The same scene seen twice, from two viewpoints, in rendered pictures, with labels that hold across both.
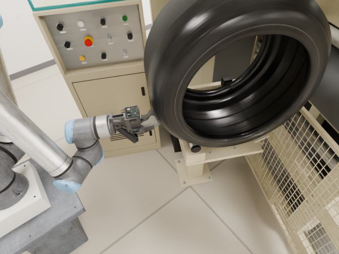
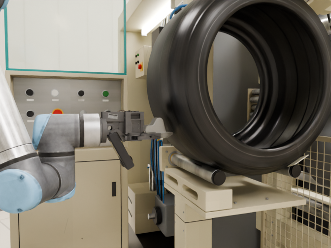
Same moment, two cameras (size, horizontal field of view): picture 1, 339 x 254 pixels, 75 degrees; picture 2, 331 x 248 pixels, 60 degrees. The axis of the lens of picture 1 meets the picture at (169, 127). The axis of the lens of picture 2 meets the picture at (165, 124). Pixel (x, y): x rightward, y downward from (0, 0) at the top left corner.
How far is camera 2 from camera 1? 64 cm
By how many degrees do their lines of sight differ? 46
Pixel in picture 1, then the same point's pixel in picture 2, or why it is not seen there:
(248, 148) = (286, 199)
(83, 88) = not seen: hidden behind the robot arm
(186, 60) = (211, 12)
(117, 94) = (77, 191)
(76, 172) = (41, 170)
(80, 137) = (57, 130)
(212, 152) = (238, 203)
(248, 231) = not seen: outside the picture
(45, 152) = (9, 113)
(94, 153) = (66, 170)
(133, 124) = (133, 127)
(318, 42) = (319, 25)
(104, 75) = not seen: hidden behind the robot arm
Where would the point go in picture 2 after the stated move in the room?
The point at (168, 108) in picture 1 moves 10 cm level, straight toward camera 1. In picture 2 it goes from (190, 71) to (204, 65)
